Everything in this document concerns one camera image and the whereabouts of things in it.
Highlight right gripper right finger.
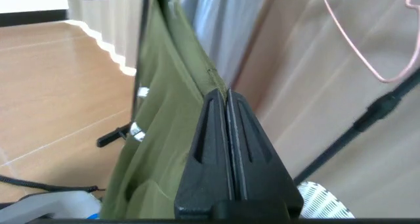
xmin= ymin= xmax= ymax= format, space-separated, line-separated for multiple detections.
xmin=226 ymin=88 xmax=305 ymax=220

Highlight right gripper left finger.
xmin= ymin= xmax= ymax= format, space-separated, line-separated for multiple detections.
xmin=173 ymin=88 xmax=236 ymax=220

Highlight green garment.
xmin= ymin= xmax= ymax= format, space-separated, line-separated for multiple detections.
xmin=100 ymin=0 xmax=229 ymax=220

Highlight pale grey shorts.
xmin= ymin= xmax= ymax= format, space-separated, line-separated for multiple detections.
xmin=178 ymin=0 xmax=273 ymax=87

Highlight white laundry basket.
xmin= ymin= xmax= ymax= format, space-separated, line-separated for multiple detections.
xmin=297 ymin=181 xmax=355 ymax=219

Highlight black clothes rack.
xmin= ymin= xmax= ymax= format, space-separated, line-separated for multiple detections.
xmin=96 ymin=0 xmax=420 ymax=185

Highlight pink clothes hanger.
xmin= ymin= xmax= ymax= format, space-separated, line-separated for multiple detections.
xmin=318 ymin=0 xmax=420 ymax=84

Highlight beige curtain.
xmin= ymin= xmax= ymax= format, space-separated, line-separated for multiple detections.
xmin=67 ymin=0 xmax=420 ymax=218

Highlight black cable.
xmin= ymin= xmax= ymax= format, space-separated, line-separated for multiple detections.
xmin=0 ymin=174 xmax=106 ymax=192

